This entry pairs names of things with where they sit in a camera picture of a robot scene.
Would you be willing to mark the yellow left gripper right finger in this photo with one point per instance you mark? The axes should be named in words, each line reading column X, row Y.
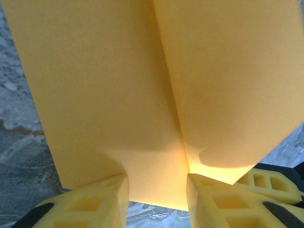
column 213, row 209

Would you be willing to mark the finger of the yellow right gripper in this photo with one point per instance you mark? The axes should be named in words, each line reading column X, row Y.
column 268, row 187

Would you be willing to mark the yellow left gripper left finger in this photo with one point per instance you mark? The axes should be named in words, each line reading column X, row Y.
column 95, row 209

